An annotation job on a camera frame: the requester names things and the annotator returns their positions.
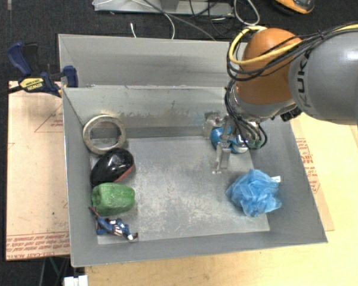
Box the brown cardboard board red print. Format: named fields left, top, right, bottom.
left=4, top=80, right=335, bottom=262

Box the white tape ring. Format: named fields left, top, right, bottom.
left=82, top=114, right=128, bottom=156

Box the grey metal bin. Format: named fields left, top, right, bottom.
left=58, top=33, right=328, bottom=268

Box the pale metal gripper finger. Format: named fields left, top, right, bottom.
left=221, top=146, right=232, bottom=170
left=212, top=143, right=225, bottom=175

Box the blue toy figure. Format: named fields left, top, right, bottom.
left=88, top=206, right=139, bottom=242

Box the black and red computer mouse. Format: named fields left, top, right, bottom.
left=89, top=147, right=136, bottom=188

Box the green sponge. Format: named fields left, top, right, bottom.
left=91, top=182, right=137, bottom=217

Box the blue and white ball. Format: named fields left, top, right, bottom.
left=209, top=126, right=249, bottom=155

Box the blue mesh bath pouf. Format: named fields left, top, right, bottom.
left=224, top=168, right=283, bottom=218

